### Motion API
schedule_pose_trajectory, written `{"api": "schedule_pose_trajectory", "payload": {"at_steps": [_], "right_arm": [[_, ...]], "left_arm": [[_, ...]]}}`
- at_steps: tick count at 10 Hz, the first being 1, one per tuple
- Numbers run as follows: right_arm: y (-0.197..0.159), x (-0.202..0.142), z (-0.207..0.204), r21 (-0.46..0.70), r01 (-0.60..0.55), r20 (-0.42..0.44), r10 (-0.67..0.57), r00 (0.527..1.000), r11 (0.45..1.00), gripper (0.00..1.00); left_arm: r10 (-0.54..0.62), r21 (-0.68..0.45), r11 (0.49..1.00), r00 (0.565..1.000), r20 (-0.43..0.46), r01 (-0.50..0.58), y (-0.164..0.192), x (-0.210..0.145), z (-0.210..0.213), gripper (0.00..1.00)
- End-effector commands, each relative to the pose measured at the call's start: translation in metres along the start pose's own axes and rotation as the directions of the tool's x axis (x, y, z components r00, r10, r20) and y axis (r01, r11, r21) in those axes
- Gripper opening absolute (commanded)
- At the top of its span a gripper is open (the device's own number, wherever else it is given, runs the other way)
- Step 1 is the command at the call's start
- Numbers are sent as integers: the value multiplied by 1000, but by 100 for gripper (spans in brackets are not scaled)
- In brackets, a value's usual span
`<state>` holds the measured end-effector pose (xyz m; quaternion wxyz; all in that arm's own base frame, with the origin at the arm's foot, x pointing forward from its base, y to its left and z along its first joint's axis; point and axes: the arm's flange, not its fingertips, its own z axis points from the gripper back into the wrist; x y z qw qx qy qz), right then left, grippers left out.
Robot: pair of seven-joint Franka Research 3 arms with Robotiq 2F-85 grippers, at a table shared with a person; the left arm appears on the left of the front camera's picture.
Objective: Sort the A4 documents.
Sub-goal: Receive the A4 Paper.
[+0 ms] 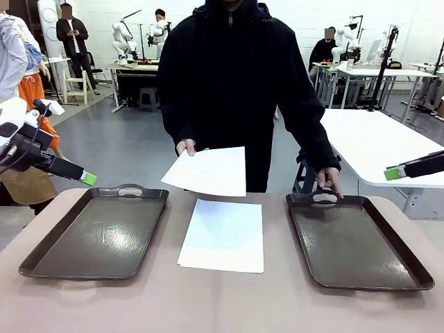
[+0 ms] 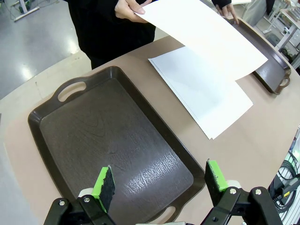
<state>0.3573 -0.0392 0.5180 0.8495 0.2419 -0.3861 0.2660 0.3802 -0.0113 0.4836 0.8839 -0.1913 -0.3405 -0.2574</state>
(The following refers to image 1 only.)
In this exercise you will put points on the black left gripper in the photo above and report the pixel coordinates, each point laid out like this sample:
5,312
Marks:
29,149

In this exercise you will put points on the white A4 paper sheet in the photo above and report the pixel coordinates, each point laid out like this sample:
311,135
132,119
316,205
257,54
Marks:
208,171

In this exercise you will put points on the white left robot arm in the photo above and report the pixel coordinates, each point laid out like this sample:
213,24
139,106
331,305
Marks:
14,111

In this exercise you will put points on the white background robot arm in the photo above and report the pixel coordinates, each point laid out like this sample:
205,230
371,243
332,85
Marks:
341,38

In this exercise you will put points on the person's right forearm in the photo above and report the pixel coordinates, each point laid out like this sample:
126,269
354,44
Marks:
171,118

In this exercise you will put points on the person's left hand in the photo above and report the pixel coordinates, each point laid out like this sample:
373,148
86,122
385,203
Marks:
329,177

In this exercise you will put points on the person's right hand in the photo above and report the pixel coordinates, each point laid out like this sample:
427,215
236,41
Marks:
185,146

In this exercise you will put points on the large white table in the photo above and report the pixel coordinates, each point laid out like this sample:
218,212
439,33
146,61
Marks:
367,138

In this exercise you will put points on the brown plastic serving tray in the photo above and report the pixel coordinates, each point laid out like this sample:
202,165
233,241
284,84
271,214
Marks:
350,243
97,236

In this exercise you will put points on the person in orange trousers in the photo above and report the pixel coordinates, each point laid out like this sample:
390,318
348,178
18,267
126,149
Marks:
33,86

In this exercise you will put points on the white background tables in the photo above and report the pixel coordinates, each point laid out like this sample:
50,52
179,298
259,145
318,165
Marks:
381,72

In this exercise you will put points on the grey plastic stool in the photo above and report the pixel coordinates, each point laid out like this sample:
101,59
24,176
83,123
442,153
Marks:
149,98

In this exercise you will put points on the black tripod pole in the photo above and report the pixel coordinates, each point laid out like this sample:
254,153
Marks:
383,69

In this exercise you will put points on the black stool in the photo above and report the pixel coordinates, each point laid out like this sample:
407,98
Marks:
305,177

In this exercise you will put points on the wood top work table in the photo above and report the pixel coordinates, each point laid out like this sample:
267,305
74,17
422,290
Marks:
135,66

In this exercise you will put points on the patterned white cup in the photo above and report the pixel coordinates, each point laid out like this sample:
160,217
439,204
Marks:
350,64

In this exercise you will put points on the computer monitor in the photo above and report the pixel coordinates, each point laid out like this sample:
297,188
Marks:
374,50

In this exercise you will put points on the person in black with phone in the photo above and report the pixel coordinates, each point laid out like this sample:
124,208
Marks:
74,34

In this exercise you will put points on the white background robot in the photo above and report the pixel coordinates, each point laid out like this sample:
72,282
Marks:
119,34
160,28

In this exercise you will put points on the tall white column unit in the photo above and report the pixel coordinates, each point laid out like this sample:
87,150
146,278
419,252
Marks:
48,21

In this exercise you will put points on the seated person in black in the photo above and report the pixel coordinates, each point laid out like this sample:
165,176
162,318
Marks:
322,50

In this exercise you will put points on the white A4 paper stack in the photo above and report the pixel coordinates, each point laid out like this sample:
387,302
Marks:
222,236

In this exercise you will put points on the person in black hoodie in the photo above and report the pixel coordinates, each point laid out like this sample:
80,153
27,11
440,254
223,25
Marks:
225,86

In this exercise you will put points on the standing person behind robots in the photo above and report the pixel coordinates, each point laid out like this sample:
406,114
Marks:
160,17

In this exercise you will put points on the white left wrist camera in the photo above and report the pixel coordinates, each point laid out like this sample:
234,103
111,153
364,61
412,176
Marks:
55,108

